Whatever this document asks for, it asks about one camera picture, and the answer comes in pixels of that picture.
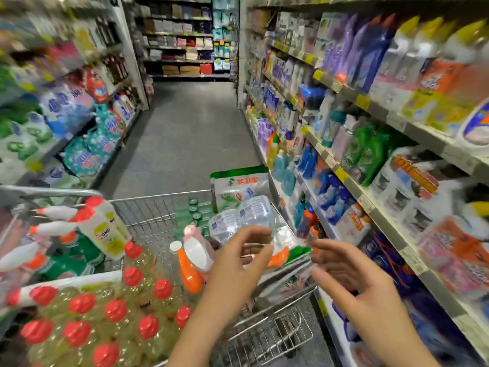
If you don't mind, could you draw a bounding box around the cluster of green cleaner bottles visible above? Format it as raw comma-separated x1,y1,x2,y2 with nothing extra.
342,120,415,186

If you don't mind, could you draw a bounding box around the yellow-capped pink-label cleaner bottle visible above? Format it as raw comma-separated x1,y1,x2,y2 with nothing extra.
416,218,478,291
458,198,489,300

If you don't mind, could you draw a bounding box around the row of green white pouches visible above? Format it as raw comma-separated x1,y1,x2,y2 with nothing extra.
0,101,56,186

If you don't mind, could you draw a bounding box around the person's left hand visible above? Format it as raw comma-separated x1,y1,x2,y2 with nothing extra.
202,225,275,326

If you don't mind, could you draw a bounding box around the cluster of yellow red-capped bottles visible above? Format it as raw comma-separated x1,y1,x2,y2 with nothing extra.
4,241,197,367

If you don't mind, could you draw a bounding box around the grey shopping cart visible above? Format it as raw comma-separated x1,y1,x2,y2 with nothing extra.
0,183,319,367

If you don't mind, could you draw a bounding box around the store shelving with refill pouches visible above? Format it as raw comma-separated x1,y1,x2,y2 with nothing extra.
0,0,151,205

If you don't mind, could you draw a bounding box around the distant store shelving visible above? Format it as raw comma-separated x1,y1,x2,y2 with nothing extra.
133,0,241,83

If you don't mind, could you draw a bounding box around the person's right hand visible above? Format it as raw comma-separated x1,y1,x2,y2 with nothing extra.
309,239,414,349

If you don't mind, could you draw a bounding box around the row of purple cleaner bottles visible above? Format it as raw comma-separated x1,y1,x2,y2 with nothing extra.
319,13,400,94

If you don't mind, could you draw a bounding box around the row of yellow-capped cleaner bottles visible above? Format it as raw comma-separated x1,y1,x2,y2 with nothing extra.
370,15,489,136

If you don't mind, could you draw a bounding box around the row of teal blue pouches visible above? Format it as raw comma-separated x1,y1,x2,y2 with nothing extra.
38,80,140,182

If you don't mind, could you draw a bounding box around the clear-wrapped orange-trigger spray pack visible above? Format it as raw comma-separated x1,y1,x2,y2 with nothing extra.
207,194,293,269

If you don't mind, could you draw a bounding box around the white red-capped cleaner bottle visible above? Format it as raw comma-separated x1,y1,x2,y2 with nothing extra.
75,195,133,261

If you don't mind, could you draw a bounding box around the orange white spray bottle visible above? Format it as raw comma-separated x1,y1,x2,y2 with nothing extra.
169,240,206,296

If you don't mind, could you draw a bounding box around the large green white cleaner pouch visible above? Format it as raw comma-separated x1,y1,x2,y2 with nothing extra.
209,165,270,213
255,244,315,304

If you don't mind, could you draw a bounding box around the cluster of teal cleaner bottles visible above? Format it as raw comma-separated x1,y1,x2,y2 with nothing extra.
266,132,301,197

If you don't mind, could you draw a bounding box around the pack of green small bottles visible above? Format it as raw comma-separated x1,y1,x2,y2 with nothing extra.
173,195,217,227

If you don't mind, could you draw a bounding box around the cluster of blue cleaner bottles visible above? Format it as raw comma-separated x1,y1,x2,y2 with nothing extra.
292,141,358,228

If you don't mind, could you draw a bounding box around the clear-wrapped white bottle pack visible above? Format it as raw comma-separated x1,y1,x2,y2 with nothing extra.
365,145,480,243

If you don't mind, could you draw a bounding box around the person's right forearm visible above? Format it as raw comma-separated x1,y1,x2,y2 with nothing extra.
358,331,442,367

